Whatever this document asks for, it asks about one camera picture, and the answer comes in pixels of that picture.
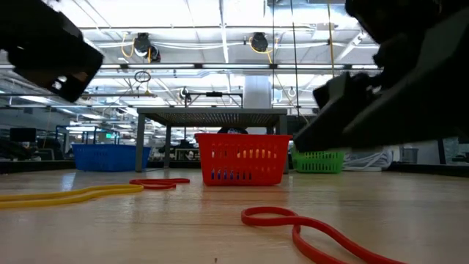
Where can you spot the green plastic basket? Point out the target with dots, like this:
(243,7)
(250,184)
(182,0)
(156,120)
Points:
(318,163)

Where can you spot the blue plastic basket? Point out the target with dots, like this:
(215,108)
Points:
(110,157)

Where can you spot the yellow rubber band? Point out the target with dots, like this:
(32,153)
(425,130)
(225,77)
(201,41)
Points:
(73,196)

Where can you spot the red plastic basket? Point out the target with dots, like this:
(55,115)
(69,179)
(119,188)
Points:
(242,143)

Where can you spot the thin red rubber band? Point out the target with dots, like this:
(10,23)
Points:
(157,185)

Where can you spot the long red rubber band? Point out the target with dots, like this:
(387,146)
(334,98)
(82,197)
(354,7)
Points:
(246,217)

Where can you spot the grey waste bin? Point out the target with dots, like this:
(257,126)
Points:
(409,155)

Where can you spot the black computer monitor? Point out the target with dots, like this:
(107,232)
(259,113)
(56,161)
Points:
(22,135)

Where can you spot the grey perforated metal shelf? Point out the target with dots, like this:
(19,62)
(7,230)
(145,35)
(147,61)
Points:
(212,117)

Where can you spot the person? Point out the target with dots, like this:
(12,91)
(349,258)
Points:
(232,130)

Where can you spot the black aluminium frame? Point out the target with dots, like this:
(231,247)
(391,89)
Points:
(36,165)

